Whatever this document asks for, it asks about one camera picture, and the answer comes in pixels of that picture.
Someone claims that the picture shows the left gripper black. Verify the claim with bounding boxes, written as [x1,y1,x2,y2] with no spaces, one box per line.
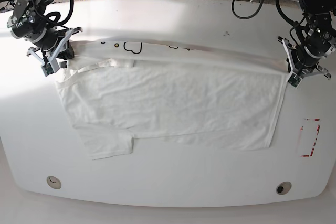
[289,49,319,73]

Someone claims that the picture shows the right table grommet hole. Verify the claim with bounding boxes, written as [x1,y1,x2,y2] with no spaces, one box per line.
[276,182,292,195]

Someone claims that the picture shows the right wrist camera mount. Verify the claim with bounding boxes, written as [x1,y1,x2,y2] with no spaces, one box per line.
[27,27,83,77]

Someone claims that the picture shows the red tape rectangle marking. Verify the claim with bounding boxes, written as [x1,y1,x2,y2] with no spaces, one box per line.
[297,118,321,157]

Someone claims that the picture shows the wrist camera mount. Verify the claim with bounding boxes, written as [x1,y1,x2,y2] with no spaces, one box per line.
[27,27,83,77]
[277,36,335,89]

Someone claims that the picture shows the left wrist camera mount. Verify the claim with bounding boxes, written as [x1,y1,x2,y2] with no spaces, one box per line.
[277,36,335,89]

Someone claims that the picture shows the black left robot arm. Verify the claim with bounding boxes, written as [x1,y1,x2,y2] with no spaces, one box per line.
[275,0,335,72]

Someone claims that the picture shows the table grommet hole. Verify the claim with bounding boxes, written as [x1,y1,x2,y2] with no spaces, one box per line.
[276,182,292,195]
[46,176,62,190]

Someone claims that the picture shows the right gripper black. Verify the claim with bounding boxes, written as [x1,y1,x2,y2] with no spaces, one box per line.
[33,27,75,68]

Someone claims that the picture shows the white printed T-shirt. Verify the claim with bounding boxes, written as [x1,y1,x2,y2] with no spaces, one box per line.
[56,41,287,159]

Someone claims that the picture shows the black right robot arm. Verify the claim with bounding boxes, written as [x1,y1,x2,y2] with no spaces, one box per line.
[7,0,82,76]

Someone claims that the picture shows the left table grommet hole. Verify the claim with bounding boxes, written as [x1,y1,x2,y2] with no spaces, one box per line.
[46,176,62,190]

